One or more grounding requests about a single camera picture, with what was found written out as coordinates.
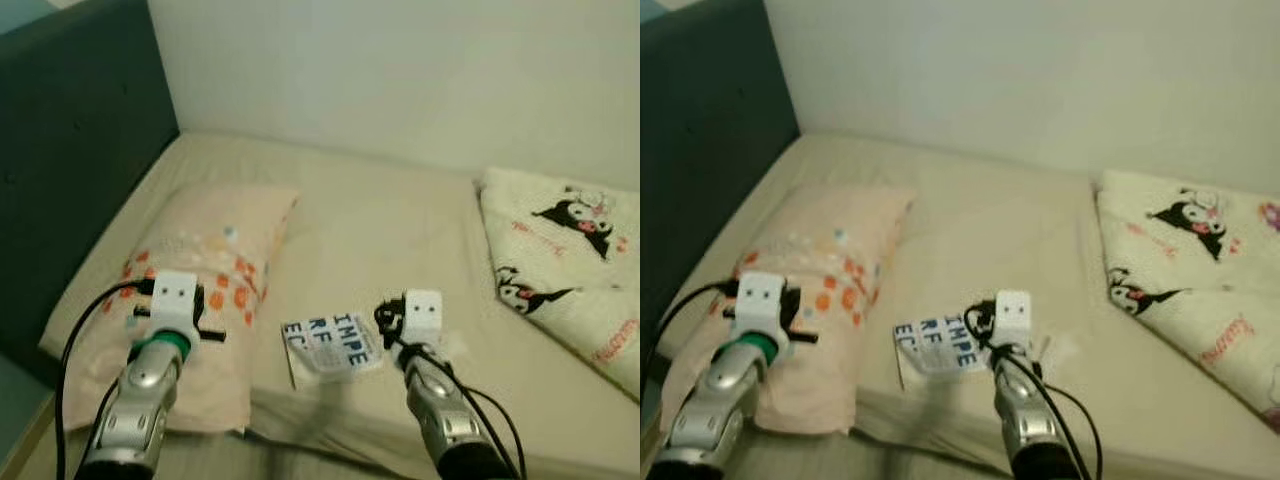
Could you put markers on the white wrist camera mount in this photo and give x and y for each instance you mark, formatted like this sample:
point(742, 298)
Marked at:
point(174, 298)
point(1012, 316)
point(758, 298)
point(423, 315)

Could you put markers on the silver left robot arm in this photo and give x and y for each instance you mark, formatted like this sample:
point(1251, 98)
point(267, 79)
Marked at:
point(715, 405)
point(140, 400)

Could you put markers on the pink patterned pillow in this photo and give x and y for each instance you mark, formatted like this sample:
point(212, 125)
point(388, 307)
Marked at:
point(220, 240)
point(840, 240)

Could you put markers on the white book blue letters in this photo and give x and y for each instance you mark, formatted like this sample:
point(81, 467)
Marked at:
point(935, 352)
point(335, 350)

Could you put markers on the teal upholstered headboard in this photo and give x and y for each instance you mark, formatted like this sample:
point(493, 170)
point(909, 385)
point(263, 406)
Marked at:
point(70, 150)
point(700, 150)

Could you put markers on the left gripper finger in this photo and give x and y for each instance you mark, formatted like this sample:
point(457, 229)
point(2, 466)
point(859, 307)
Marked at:
point(790, 303)
point(200, 303)

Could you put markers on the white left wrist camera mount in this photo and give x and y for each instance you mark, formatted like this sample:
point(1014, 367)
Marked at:
point(758, 298)
point(174, 298)

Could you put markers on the cream cartoon print quilt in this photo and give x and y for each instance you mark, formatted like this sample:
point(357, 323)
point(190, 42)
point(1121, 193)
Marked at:
point(570, 260)
point(1190, 270)

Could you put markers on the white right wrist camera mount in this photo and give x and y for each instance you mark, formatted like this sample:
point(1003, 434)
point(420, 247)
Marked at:
point(423, 315)
point(1012, 316)

